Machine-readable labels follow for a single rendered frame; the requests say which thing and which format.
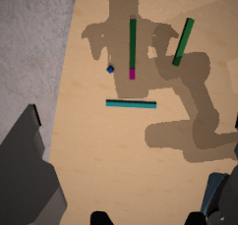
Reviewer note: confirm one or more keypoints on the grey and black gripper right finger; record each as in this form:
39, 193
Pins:
228, 202

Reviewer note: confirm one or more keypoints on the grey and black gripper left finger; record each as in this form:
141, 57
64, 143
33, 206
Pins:
30, 192

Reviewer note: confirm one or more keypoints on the turquoise rod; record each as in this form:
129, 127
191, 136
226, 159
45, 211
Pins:
130, 103

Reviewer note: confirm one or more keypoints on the magenta block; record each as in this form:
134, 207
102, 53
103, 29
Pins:
132, 73

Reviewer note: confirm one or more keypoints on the green rod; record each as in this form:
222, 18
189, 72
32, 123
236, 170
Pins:
183, 41
133, 23

